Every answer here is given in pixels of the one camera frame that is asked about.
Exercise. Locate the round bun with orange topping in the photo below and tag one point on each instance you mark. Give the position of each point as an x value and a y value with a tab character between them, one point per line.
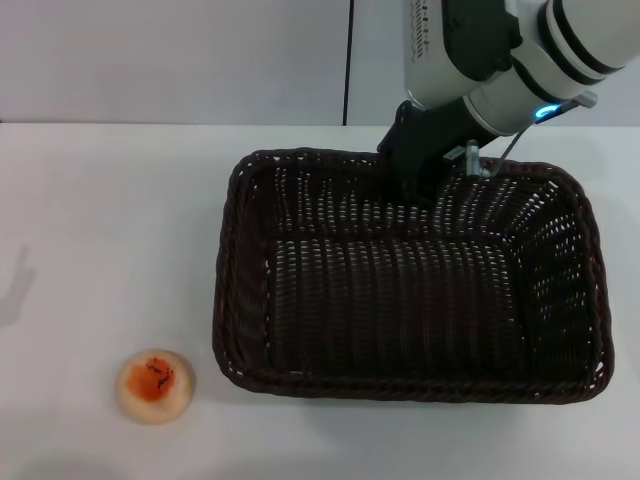
155	387

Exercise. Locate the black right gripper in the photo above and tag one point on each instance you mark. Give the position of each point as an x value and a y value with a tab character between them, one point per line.
430	132

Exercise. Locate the black vertical wall strip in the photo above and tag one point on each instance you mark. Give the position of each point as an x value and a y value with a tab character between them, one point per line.
348	60

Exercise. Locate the black woven rectangular basket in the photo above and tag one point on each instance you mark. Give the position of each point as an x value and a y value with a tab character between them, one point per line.
400	310

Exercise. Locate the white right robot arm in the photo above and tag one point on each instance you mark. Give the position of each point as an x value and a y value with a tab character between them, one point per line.
565	45

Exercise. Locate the silver angled plug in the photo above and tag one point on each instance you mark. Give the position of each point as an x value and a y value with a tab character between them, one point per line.
586	99

